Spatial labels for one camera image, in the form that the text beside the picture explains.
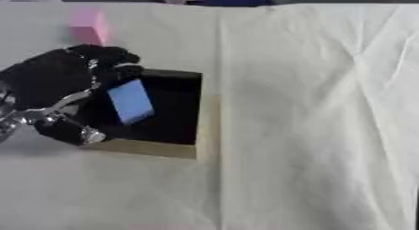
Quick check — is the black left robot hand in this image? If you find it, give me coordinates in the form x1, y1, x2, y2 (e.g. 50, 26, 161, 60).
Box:
0, 44, 146, 147

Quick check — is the blue rectangular block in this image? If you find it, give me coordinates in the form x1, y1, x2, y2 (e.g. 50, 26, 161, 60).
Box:
105, 79, 156, 126

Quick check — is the tan cardboard box black inside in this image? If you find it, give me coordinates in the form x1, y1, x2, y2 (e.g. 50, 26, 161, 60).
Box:
79, 68, 223, 160

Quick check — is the pink rectangular block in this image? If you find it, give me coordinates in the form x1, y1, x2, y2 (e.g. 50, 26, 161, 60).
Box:
66, 7, 110, 47

